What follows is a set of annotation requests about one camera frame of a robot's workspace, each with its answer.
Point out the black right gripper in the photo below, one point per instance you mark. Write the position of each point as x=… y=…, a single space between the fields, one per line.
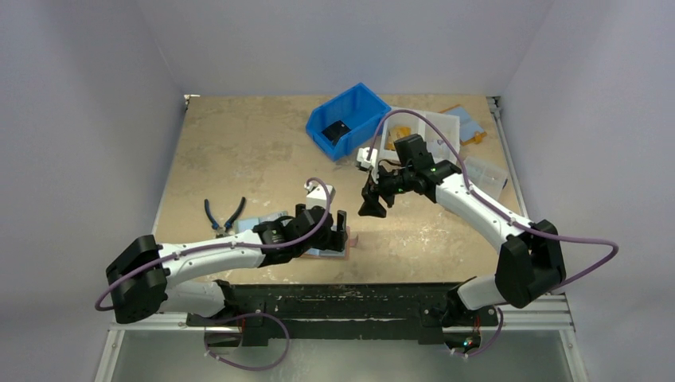
x=384 y=186

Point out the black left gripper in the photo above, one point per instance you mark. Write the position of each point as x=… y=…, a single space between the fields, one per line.
x=333 y=239

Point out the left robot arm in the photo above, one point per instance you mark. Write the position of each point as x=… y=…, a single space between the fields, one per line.
x=149 y=278

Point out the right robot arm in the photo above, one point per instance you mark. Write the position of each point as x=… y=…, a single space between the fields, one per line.
x=530 y=261

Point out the orange card holder in tray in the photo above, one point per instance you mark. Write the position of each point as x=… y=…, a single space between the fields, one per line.
x=395 y=133

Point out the black card in blue bin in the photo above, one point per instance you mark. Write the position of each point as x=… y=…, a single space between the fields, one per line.
x=335 y=131

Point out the card in white tray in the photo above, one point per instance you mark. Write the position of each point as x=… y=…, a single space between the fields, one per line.
x=438 y=147

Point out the white divided plastic tray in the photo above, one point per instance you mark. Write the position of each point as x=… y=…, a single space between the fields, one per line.
x=448 y=125

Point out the blue plastic bin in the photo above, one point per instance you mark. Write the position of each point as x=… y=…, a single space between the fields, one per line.
x=359 y=108

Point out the clear plastic screw box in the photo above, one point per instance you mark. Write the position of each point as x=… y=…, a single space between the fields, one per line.
x=489 y=178

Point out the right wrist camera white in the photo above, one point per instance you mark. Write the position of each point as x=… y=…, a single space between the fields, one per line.
x=366 y=158

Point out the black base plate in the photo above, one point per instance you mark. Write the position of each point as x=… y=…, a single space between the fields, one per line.
x=379 y=311

